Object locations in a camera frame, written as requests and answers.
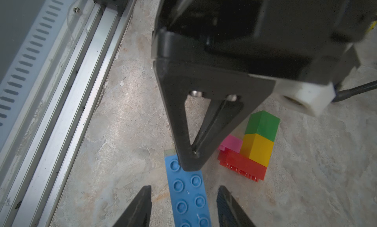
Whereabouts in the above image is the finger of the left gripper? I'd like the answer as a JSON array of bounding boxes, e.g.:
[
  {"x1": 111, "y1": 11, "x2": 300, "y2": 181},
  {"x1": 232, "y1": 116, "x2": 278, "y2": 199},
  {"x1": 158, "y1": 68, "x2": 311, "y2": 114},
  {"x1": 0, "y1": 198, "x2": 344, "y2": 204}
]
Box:
[{"x1": 153, "y1": 59, "x2": 275, "y2": 172}]

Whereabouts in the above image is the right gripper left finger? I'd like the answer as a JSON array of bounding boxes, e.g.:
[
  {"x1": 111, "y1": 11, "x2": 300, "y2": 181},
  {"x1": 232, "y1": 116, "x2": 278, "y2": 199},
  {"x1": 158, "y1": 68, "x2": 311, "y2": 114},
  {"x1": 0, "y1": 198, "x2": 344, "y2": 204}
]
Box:
[{"x1": 113, "y1": 185, "x2": 152, "y2": 227}]

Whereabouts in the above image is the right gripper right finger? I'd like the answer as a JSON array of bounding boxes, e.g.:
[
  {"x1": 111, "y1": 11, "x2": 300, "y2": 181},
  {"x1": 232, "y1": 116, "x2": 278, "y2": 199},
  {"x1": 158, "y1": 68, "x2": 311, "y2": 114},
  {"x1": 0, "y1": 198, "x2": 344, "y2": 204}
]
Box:
[{"x1": 217, "y1": 185, "x2": 256, "y2": 227}]

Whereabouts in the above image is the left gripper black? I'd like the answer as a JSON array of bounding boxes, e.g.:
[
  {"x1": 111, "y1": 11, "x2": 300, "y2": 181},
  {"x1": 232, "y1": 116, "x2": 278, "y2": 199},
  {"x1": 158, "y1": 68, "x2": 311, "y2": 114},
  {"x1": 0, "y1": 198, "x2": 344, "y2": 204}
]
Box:
[{"x1": 152, "y1": 0, "x2": 377, "y2": 85}]

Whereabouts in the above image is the green lego brick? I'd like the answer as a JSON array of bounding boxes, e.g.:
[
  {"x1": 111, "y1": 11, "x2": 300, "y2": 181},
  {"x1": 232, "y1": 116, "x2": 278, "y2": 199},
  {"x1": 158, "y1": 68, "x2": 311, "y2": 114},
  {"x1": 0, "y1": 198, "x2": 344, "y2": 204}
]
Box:
[
  {"x1": 245, "y1": 110, "x2": 280, "y2": 142},
  {"x1": 164, "y1": 149, "x2": 176, "y2": 157}
]

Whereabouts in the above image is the blue lego brick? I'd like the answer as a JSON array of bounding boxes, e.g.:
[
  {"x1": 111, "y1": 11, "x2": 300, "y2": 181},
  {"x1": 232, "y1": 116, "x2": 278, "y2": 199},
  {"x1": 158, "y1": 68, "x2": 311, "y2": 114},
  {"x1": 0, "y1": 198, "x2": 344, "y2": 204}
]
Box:
[{"x1": 165, "y1": 155, "x2": 212, "y2": 227}]

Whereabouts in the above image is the pink lego brick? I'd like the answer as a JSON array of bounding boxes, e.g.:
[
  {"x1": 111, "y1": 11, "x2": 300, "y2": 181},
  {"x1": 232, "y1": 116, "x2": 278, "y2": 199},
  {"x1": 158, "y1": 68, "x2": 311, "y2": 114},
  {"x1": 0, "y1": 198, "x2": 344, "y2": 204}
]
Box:
[{"x1": 218, "y1": 135, "x2": 242, "y2": 153}]

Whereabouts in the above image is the red lego brick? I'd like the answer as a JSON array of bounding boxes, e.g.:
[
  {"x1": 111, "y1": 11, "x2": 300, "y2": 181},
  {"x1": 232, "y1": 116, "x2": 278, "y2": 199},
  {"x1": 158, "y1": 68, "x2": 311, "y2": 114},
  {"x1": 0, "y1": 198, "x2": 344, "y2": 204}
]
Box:
[{"x1": 218, "y1": 149, "x2": 267, "y2": 182}]

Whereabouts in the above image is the yellow lego brick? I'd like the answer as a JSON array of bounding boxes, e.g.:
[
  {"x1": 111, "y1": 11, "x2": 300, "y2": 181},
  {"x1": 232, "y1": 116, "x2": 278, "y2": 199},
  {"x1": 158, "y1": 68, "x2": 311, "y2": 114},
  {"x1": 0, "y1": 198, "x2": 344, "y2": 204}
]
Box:
[{"x1": 240, "y1": 133, "x2": 274, "y2": 167}]

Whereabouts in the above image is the white ventilation grille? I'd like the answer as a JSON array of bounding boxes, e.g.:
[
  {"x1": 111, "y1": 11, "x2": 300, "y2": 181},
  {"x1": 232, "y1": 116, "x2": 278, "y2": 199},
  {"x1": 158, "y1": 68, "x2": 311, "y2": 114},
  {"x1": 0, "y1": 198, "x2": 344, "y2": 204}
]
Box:
[{"x1": 0, "y1": 0, "x2": 80, "y2": 148}]

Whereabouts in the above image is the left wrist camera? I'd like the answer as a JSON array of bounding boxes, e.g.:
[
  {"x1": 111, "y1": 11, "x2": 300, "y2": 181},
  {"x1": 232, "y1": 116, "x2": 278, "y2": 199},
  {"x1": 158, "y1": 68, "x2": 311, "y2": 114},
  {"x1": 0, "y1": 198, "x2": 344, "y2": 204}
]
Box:
[{"x1": 272, "y1": 79, "x2": 336, "y2": 117}]

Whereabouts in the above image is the aluminium mounting rail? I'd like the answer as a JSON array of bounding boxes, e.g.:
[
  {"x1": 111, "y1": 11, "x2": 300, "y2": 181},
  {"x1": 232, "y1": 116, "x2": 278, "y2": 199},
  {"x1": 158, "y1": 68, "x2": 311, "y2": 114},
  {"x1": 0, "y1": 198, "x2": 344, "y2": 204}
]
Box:
[{"x1": 1, "y1": 0, "x2": 136, "y2": 227}]

